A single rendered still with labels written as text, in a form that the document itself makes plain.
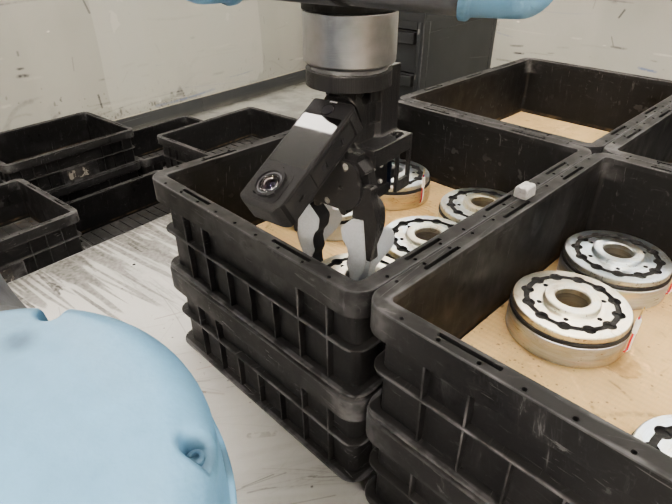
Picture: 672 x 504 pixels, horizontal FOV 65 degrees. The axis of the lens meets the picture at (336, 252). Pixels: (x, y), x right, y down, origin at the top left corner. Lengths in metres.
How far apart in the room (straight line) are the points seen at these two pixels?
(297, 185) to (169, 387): 0.25
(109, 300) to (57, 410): 0.64
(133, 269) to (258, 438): 0.39
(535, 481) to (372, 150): 0.27
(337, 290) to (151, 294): 0.46
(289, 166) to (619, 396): 0.32
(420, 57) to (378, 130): 1.56
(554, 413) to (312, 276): 0.19
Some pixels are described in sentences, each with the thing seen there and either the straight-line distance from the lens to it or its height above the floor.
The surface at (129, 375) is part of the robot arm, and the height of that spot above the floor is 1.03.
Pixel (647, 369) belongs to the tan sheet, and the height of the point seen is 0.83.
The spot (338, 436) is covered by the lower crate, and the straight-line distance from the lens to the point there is 0.50.
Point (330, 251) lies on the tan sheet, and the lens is 0.61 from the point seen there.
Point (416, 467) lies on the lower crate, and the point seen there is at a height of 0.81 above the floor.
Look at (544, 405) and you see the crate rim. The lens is 0.32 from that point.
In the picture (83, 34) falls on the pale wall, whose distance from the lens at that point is 3.54.
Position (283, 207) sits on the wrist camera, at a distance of 0.39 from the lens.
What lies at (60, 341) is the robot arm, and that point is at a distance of 0.19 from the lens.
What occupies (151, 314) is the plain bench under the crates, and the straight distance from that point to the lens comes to 0.76.
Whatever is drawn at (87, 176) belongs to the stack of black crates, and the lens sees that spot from 1.80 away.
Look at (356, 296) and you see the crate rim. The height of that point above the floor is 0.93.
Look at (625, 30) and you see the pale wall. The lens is 3.89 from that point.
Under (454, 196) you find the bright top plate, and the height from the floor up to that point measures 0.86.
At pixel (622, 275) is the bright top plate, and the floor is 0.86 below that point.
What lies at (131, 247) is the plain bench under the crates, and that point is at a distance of 0.93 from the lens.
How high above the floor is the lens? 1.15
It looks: 32 degrees down
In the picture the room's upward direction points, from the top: straight up
